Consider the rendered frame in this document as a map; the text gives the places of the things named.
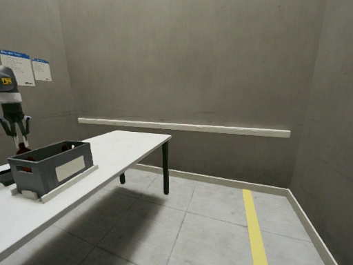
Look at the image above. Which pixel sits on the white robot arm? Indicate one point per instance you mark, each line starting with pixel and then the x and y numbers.
pixel 9 93

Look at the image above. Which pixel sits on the grey plastic crate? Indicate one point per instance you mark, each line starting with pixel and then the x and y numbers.
pixel 50 169

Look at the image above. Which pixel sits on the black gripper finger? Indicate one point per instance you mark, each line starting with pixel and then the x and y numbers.
pixel 11 133
pixel 23 131

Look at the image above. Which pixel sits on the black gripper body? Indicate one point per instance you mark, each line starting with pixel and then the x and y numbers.
pixel 12 110

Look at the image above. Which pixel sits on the brown glass bottle with cream label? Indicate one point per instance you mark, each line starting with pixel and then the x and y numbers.
pixel 23 149

